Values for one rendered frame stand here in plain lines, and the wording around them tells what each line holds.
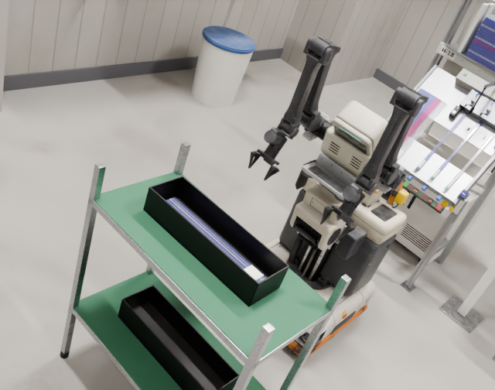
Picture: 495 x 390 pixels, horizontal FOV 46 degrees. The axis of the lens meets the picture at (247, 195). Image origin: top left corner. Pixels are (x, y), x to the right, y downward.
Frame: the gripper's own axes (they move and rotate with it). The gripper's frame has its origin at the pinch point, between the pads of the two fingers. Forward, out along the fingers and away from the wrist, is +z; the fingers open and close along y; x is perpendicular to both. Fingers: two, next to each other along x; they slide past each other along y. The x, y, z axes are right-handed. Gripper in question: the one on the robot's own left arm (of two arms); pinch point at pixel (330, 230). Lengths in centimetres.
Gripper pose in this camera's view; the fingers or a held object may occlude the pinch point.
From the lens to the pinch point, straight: 242.4
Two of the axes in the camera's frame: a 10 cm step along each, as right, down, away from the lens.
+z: -5.8, 8.0, 1.7
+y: 7.2, 5.9, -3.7
